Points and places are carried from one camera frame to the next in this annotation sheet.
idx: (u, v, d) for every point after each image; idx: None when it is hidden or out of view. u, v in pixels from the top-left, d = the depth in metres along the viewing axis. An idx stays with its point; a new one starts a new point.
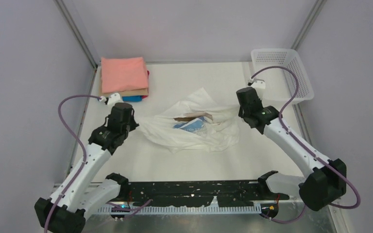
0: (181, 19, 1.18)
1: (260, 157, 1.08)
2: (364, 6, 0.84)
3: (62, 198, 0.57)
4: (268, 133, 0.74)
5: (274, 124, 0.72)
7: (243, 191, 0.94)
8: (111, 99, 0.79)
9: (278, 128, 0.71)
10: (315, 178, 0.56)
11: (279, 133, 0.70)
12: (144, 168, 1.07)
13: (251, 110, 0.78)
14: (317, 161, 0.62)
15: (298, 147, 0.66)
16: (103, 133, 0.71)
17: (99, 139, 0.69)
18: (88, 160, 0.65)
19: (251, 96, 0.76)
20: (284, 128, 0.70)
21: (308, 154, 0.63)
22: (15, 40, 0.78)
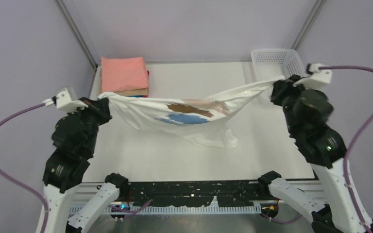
0: (182, 18, 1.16)
1: (259, 157, 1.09)
2: (366, 8, 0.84)
3: None
4: (319, 170, 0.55)
5: (334, 170, 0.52)
7: (243, 191, 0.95)
8: (60, 102, 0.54)
9: (335, 177, 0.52)
10: None
11: (335, 184, 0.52)
12: (144, 167, 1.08)
13: (309, 132, 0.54)
14: (362, 226, 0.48)
15: (348, 201, 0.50)
16: (56, 170, 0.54)
17: (55, 178, 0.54)
18: (50, 207, 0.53)
19: (319, 118, 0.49)
20: (346, 179, 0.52)
21: (357, 215, 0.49)
22: (15, 41, 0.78)
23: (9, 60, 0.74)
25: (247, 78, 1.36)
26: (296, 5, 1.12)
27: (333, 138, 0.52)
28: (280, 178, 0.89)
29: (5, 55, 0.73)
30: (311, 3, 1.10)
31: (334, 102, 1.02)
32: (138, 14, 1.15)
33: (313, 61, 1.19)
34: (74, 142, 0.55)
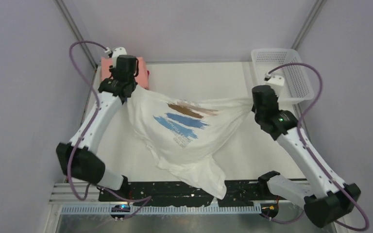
0: (182, 18, 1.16)
1: (261, 157, 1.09)
2: (365, 8, 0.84)
3: (82, 140, 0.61)
4: (284, 145, 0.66)
5: (292, 137, 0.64)
7: (243, 191, 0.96)
8: (116, 52, 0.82)
9: (294, 140, 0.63)
10: (328, 203, 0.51)
11: (294, 146, 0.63)
12: (144, 167, 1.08)
13: (269, 113, 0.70)
14: (333, 184, 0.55)
15: (313, 165, 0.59)
16: (111, 83, 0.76)
17: (109, 88, 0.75)
18: (101, 107, 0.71)
19: (269, 97, 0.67)
20: (302, 142, 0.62)
21: (324, 174, 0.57)
22: (16, 42, 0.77)
23: (10, 61, 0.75)
25: (247, 78, 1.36)
26: (295, 5, 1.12)
27: (284, 114, 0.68)
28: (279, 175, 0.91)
29: (5, 56, 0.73)
30: (310, 2, 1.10)
31: (334, 102, 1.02)
32: (138, 14, 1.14)
33: (313, 61, 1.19)
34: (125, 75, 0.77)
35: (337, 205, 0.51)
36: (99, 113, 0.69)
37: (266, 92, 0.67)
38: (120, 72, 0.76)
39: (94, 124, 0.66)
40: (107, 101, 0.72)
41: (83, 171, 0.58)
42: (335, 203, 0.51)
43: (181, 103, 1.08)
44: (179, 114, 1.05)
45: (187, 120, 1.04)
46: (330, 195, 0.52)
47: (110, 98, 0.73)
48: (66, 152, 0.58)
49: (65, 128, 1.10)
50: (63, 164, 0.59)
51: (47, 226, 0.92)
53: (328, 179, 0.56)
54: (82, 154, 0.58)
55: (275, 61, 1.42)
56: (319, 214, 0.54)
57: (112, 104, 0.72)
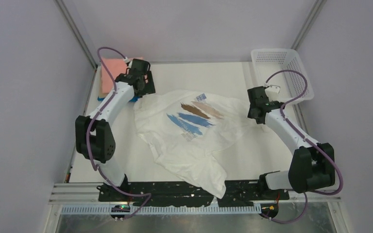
0: (182, 18, 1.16)
1: (260, 156, 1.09)
2: (365, 8, 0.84)
3: (100, 114, 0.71)
4: (269, 122, 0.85)
5: (274, 113, 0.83)
7: (243, 191, 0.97)
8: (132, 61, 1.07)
9: (276, 115, 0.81)
10: (299, 154, 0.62)
11: (276, 120, 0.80)
12: (145, 165, 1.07)
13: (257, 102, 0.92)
14: (306, 141, 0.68)
15: (290, 130, 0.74)
16: (127, 76, 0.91)
17: (124, 80, 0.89)
18: (118, 92, 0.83)
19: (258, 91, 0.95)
20: (282, 116, 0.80)
21: (298, 135, 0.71)
22: (16, 41, 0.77)
23: (9, 60, 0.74)
25: (247, 78, 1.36)
26: (295, 5, 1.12)
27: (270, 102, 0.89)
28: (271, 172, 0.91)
29: (5, 55, 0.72)
30: (310, 2, 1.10)
31: (333, 102, 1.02)
32: (138, 14, 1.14)
33: (313, 61, 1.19)
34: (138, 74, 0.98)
35: (309, 156, 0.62)
36: (116, 96, 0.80)
37: (258, 91, 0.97)
38: (135, 70, 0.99)
39: (111, 104, 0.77)
40: (123, 89, 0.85)
41: (98, 142, 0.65)
42: (306, 154, 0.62)
43: (192, 105, 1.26)
44: (188, 112, 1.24)
45: (195, 118, 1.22)
46: (303, 149, 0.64)
47: (126, 86, 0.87)
48: (85, 124, 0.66)
49: (65, 127, 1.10)
50: (81, 135, 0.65)
51: (47, 226, 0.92)
53: (303, 140, 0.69)
54: (101, 124, 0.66)
55: (274, 61, 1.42)
56: (297, 172, 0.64)
57: (127, 91, 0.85)
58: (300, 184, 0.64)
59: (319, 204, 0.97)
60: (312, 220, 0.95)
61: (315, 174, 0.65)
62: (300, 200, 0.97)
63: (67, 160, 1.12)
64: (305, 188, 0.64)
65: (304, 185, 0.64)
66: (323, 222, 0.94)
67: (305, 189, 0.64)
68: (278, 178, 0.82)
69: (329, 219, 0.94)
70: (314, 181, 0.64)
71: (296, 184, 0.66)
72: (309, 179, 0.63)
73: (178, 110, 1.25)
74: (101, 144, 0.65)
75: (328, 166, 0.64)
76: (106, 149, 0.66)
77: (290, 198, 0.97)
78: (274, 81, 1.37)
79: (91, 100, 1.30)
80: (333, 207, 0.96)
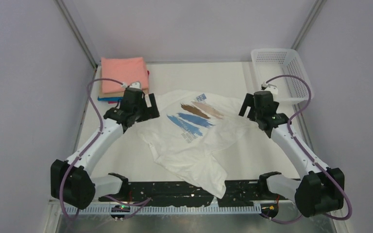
0: (182, 18, 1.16)
1: (259, 157, 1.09)
2: (366, 8, 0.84)
3: (79, 160, 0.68)
4: (274, 135, 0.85)
5: (280, 129, 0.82)
7: (243, 191, 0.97)
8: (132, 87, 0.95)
9: (283, 132, 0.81)
10: (309, 180, 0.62)
11: (283, 137, 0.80)
12: (144, 165, 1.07)
13: (263, 113, 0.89)
14: (315, 166, 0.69)
15: (300, 151, 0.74)
16: (116, 112, 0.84)
17: (113, 116, 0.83)
18: (104, 131, 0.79)
19: (267, 99, 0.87)
20: (290, 133, 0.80)
21: (307, 158, 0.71)
22: (15, 41, 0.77)
23: (9, 59, 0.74)
25: (247, 78, 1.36)
26: (295, 5, 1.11)
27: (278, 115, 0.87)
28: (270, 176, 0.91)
29: (5, 54, 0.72)
30: (310, 2, 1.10)
31: (333, 102, 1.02)
32: (138, 14, 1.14)
33: (313, 61, 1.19)
34: (129, 108, 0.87)
35: (318, 184, 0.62)
36: (101, 137, 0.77)
37: (268, 99, 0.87)
38: (126, 104, 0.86)
39: (94, 145, 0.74)
40: (110, 126, 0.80)
41: (72, 191, 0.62)
42: (316, 182, 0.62)
43: (192, 105, 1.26)
44: (187, 112, 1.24)
45: (195, 118, 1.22)
46: (312, 174, 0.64)
47: (115, 124, 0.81)
48: (62, 169, 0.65)
49: (65, 127, 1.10)
50: (57, 180, 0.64)
51: (47, 226, 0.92)
53: (312, 164, 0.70)
54: (77, 174, 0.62)
55: (275, 61, 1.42)
56: (306, 197, 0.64)
57: (115, 129, 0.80)
58: (308, 209, 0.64)
59: None
60: (313, 220, 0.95)
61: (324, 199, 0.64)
62: None
63: None
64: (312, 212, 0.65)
65: (311, 208, 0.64)
66: (322, 222, 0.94)
67: (312, 212, 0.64)
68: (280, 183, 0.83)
69: (329, 219, 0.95)
70: (322, 206, 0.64)
71: (302, 206, 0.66)
72: (317, 204, 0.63)
73: (178, 109, 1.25)
74: (76, 194, 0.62)
75: (337, 192, 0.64)
76: (80, 197, 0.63)
77: (290, 198, 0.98)
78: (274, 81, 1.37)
79: (91, 100, 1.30)
80: None
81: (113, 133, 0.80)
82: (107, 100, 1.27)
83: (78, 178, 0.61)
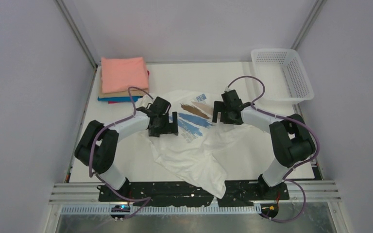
0: (182, 19, 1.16)
1: (257, 156, 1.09)
2: (366, 8, 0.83)
3: (113, 125, 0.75)
4: (247, 118, 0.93)
5: (246, 109, 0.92)
7: (243, 191, 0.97)
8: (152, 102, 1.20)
9: (250, 110, 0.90)
10: (274, 127, 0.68)
11: (251, 113, 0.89)
12: (144, 165, 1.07)
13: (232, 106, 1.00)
14: (277, 118, 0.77)
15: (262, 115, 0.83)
16: (147, 109, 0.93)
17: (144, 111, 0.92)
18: (136, 117, 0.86)
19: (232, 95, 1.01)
20: (253, 108, 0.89)
21: (270, 116, 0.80)
22: (15, 41, 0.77)
23: (9, 60, 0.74)
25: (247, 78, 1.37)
26: (296, 5, 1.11)
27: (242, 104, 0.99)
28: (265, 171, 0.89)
29: (4, 55, 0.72)
30: (311, 2, 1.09)
31: (333, 102, 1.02)
32: (138, 15, 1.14)
33: (313, 61, 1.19)
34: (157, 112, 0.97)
35: (283, 128, 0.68)
36: (132, 119, 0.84)
37: (231, 94, 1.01)
38: (155, 108, 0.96)
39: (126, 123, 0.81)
40: (141, 115, 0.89)
41: (101, 152, 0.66)
42: (281, 126, 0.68)
43: (192, 105, 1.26)
44: (187, 112, 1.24)
45: (194, 118, 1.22)
46: (276, 123, 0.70)
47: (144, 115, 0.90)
48: (96, 129, 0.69)
49: (65, 127, 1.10)
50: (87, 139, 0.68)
51: (47, 226, 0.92)
53: (274, 118, 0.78)
54: (111, 134, 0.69)
55: (274, 61, 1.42)
56: (279, 146, 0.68)
57: (144, 120, 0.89)
58: (285, 157, 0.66)
59: (319, 204, 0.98)
60: (313, 220, 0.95)
61: (298, 144, 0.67)
62: (300, 200, 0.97)
63: (67, 160, 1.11)
64: (292, 160, 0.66)
65: (289, 156, 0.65)
66: (322, 222, 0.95)
67: (291, 160, 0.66)
68: (272, 172, 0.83)
69: (329, 219, 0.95)
70: (297, 149, 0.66)
71: (281, 159, 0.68)
72: (292, 149, 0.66)
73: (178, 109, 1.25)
74: (102, 154, 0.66)
75: (304, 133, 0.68)
76: (103, 159, 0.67)
77: (290, 198, 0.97)
78: (273, 81, 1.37)
79: (91, 100, 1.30)
80: (333, 207, 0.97)
81: (142, 120, 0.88)
82: (107, 100, 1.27)
83: (111, 139, 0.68)
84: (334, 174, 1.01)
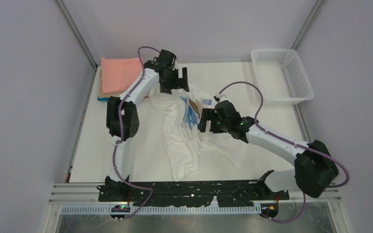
0: (182, 19, 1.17)
1: (250, 160, 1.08)
2: (365, 8, 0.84)
3: (130, 96, 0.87)
4: (252, 140, 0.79)
5: (253, 130, 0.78)
7: (243, 191, 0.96)
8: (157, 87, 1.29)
9: (256, 131, 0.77)
10: (301, 163, 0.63)
11: (259, 136, 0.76)
12: (138, 160, 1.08)
13: (232, 123, 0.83)
14: (298, 147, 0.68)
15: (278, 141, 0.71)
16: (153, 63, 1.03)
17: (152, 66, 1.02)
18: (145, 77, 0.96)
19: (229, 109, 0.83)
20: (262, 130, 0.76)
21: (288, 143, 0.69)
22: (15, 41, 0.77)
23: (9, 60, 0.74)
25: (247, 78, 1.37)
26: (295, 5, 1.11)
27: (244, 120, 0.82)
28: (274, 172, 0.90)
29: (4, 55, 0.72)
30: (310, 3, 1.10)
31: (333, 102, 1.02)
32: (137, 14, 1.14)
33: (313, 61, 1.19)
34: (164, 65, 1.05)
35: (310, 163, 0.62)
36: (143, 82, 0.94)
37: (228, 108, 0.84)
38: (161, 60, 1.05)
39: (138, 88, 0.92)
40: (150, 74, 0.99)
41: (126, 121, 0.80)
42: (307, 161, 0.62)
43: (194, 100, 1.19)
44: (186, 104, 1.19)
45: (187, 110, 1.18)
46: (300, 156, 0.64)
47: (152, 72, 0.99)
48: (115, 104, 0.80)
49: (65, 127, 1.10)
50: (111, 112, 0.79)
51: (47, 226, 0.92)
53: (295, 147, 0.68)
54: (129, 105, 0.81)
55: (274, 61, 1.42)
56: (306, 179, 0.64)
57: (154, 77, 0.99)
58: (312, 189, 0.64)
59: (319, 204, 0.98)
60: (312, 220, 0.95)
61: (325, 174, 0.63)
62: (300, 199, 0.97)
63: (67, 160, 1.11)
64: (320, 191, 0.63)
65: (318, 188, 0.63)
66: (322, 222, 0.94)
67: (320, 191, 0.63)
68: (279, 181, 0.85)
69: (329, 219, 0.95)
70: (324, 180, 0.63)
71: (309, 191, 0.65)
72: (320, 181, 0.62)
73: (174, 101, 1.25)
74: (127, 122, 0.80)
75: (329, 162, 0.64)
76: (130, 126, 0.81)
77: (290, 198, 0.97)
78: (274, 80, 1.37)
79: (91, 100, 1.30)
80: (333, 207, 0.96)
81: (152, 78, 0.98)
82: (107, 100, 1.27)
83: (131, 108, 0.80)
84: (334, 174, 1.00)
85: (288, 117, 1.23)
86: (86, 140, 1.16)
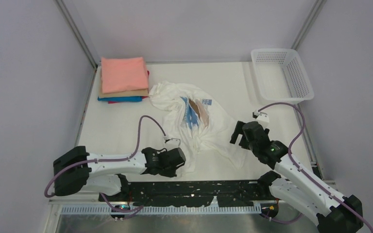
0: (182, 18, 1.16)
1: (250, 160, 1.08)
2: (365, 8, 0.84)
3: (94, 162, 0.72)
4: (279, 169, 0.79)
5: (284, 162, 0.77)
7: (243, 191, 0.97)
8: (159, 88, 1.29)
9: (288, 165, 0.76)
10: (334, 219, 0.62)
11: (290, 171, 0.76)
12: None
13: (259, 145, 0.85)
14: (333, 199, 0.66)
15: (312, 185, 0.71)
16: (154, 156, 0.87)
17: (148, 158, 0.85)
18: (130, 160, 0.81)
19: (258, 131, 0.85)
20: (296, 166, 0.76)
21: (323, 192, 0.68)
22: (14, 41, 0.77)
23: (8, 59, 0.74)
25: (247, 78, 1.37)
26: (295, 5, 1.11)
27: (276, 146, 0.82)
28: (279, 178, 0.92)
29: (4, 54, 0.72)
30: (310, 2, 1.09)
31: (333, 102, 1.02)
32: (137, 14, 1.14)
33: (313, 61, 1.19)
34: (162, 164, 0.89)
35: (343, 219, 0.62)
36: (124, 162, 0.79)
37: (257, 131, 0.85)
38: (165, 156, 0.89)
39: (113, 163, 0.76)
40: (137, 162, 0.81)
41: (67, 177, 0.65)
42: (340, 217, 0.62)
43: (196, 103, 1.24)
44: (188, 104, 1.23)
45: (186, 110, 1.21)
46: (334, 210, 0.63)
47: (142, 164, 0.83)
48: (77, 157, 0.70)
49: (65, 127, 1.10)
50: (69, 160, 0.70)
51: (48, 226, 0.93)
53: (329, 197, 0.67)
54: (78, 172, 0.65)
55: (275, 61, 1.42)
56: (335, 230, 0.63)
57: (136, 168, 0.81)
58: None
59: None
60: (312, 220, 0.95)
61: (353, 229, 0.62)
62: None
63: None
64: None
65: None
66: None
67: None
68: (289, 201, 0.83)
69: None
70: None
71: None
72: None
73: (173, 102, 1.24)
74: (66, 180, 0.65)
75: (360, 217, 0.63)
76: (61, 187, 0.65)
77: None
78: (274, 81, 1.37)
79: (91, 100, 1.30)
80: None
81: (136, 168, 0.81)
82: (107, 100, 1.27)
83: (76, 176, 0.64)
84: (334, 174, 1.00)
85: (288, 116, 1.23)
86: (86, 140, 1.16)
